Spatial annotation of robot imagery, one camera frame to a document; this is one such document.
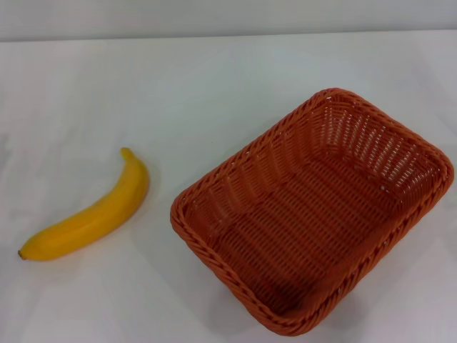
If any yellow banana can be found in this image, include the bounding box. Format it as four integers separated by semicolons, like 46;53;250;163
17;146;150;262

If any orange woven plastic basket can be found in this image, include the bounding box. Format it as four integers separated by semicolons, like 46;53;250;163
169;86;455;337

